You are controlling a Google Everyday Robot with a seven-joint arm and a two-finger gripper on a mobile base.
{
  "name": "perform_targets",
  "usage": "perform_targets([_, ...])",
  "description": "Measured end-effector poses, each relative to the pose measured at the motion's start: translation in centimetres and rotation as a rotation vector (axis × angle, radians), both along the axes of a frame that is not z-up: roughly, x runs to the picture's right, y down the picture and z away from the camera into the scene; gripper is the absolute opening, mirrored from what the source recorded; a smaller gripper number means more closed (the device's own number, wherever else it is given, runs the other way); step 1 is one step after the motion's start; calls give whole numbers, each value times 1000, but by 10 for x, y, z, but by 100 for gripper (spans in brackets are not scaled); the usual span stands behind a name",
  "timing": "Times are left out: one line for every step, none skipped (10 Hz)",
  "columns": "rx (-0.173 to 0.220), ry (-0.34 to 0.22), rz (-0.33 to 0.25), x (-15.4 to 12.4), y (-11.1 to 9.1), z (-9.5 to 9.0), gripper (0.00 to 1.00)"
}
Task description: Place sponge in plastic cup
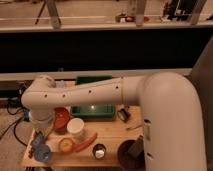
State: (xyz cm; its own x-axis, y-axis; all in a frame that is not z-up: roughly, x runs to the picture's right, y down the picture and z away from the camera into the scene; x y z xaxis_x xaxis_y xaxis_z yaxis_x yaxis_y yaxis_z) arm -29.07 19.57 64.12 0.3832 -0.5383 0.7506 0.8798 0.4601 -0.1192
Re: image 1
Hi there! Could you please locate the red chili pepper toy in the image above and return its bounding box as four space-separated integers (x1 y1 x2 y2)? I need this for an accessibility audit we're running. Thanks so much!
74 132 98 152

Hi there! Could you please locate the small black device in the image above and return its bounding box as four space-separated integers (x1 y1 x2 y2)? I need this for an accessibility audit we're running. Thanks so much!
117 108 130 122

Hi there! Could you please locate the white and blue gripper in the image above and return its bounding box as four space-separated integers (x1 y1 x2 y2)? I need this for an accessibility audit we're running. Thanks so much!
28 132 52 163

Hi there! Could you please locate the small yellow bowl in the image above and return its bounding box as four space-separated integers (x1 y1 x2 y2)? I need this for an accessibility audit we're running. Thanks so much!
59 138 74 153

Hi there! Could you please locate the wooden table board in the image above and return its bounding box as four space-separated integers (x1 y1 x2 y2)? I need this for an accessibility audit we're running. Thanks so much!
21 80 145 168

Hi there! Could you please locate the white plastic cup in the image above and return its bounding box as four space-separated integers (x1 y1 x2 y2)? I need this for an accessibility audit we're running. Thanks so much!
67 118 85 138

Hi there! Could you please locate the black cable on floor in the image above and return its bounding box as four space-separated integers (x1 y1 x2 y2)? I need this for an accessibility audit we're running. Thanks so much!
0 96 29 148

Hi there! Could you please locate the orange plastic bowl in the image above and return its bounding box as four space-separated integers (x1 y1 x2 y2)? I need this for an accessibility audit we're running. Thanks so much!
54 107 70 130

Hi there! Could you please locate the dark cup with white object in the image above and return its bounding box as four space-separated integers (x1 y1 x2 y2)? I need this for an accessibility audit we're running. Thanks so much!
92 144 106 159

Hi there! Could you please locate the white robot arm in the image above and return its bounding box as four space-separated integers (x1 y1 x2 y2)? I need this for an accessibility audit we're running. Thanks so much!
21 72 207 171

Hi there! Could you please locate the green plastic tray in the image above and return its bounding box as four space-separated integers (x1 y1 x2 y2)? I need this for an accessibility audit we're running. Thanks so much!
70 75 116 120

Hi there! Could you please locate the dark sponge block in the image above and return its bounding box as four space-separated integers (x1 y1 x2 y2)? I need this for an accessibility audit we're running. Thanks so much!
128 135 144 158

